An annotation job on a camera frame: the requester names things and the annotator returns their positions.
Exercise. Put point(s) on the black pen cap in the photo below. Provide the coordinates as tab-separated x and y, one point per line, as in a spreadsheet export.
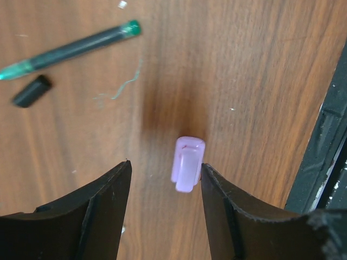
32	92

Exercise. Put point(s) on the green pen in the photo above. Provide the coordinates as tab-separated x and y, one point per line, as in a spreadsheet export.
71	50

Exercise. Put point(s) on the pink highlighter cap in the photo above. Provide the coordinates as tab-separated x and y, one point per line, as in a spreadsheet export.
187	163

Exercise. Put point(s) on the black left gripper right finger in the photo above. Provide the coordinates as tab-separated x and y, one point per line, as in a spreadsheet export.
241	226

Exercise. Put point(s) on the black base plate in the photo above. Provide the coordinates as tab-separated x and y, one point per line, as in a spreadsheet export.
320	154

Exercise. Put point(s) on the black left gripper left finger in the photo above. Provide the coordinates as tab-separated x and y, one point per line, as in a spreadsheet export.
84	224

